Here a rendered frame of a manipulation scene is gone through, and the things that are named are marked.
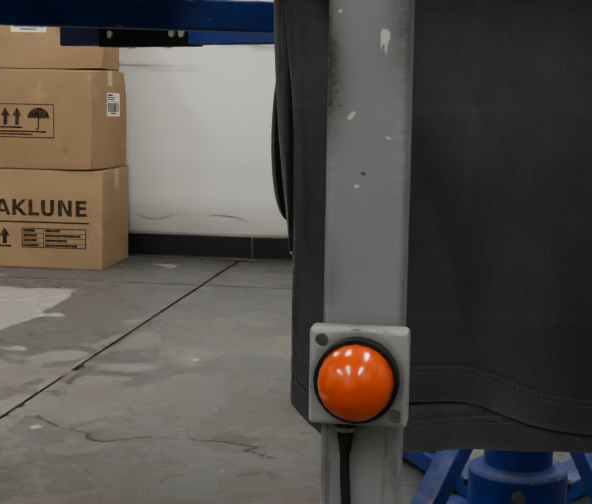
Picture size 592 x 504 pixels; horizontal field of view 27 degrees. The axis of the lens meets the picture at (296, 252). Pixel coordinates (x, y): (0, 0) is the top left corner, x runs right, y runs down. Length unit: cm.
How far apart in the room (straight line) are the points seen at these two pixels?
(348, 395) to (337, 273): 7
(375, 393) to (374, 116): 14
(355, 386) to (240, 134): 508
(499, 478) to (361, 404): 169
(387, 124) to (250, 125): 503
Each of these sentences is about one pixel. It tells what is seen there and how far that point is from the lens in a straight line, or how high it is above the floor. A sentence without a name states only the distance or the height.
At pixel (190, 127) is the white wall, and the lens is 571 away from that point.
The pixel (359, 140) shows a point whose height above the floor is 77.
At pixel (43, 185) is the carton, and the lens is 542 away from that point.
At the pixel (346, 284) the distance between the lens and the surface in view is 63.
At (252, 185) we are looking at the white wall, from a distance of 567.
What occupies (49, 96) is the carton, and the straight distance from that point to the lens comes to 539.
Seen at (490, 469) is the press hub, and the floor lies 11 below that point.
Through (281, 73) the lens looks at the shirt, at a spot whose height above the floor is 80.
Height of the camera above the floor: 79
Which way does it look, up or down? 8 degrees down
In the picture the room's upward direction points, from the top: 1 degrees clockwise
